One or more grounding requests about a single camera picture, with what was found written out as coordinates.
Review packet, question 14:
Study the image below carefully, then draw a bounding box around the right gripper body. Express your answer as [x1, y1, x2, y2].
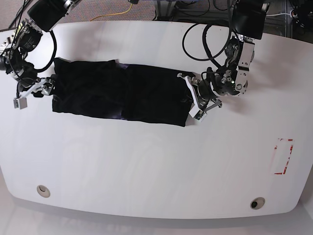
[15, 76, 56, 99]

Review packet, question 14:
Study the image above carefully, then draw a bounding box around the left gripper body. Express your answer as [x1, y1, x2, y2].
[177, 72, 223, 115]

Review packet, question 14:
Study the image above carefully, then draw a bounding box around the black t-shirt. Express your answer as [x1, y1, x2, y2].
[52, 58, 193, 127]

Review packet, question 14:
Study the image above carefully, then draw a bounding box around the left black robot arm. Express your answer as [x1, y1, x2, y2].
[178, 0, 269, 120]

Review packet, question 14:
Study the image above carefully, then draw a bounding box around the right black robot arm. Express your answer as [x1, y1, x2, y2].
[0, 0, 80, 100]

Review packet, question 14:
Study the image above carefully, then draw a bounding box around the red tape rectangle marker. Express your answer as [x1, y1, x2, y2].
[271, 138, 294, 175]

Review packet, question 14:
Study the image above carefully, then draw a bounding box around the left table grommet hole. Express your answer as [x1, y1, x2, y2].
[37, 185, 51, 198]

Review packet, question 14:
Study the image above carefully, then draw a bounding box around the table grommet hole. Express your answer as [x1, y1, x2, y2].
[250, 197, 266, 210]
[37, 185, 51, 198]

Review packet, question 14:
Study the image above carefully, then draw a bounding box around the right table grommet hole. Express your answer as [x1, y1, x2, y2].
[250, 197, 266, 210]

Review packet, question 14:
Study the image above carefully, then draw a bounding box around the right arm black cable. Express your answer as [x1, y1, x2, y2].
[9, 0, 58, 74]

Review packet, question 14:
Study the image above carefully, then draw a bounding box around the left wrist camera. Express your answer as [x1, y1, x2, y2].
[189, 106, 207, 122]

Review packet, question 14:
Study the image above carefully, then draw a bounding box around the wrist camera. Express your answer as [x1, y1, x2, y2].
[13, 97, 27, 110]
[189, 106, 207, 122]

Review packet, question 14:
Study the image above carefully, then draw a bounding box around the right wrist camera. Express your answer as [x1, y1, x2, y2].
[13, 97, 27, 110]

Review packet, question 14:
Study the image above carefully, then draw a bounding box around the black cable loop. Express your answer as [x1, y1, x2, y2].
[182, 0, 235, 74]

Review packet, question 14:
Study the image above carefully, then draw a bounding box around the yellow cable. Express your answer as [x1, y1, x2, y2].
[90, 2, 135, 22]

